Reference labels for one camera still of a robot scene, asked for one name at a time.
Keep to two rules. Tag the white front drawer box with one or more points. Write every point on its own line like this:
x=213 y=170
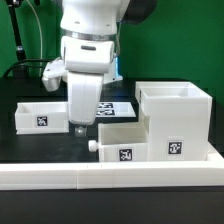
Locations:
x=121 y=142

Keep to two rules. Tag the white drawer cabinet frame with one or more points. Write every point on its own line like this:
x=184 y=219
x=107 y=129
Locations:
x=176 y=116

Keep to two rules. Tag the white rear drawer box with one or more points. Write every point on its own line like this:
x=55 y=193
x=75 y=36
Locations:
x=41 y=118

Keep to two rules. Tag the black camera stand pole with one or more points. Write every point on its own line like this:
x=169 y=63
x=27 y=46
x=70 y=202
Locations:
x=19 y=70

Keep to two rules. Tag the white L-shaped boundary fence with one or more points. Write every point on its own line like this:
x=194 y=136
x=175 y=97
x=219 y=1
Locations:
x=36 y=176

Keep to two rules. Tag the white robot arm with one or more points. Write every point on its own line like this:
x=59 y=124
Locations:
x=97 y=20

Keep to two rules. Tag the white drawer box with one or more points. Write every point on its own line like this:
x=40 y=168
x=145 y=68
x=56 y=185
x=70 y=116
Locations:
x=121 y=142
x=41 y=118

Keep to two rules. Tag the white marker tag plate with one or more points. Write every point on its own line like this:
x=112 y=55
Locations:
x=115 y=109

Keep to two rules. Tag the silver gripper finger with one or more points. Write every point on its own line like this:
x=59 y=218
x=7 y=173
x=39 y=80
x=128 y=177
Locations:
x=80 y=131

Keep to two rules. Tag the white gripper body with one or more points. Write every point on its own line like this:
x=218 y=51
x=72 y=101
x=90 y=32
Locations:
x=83 y=63

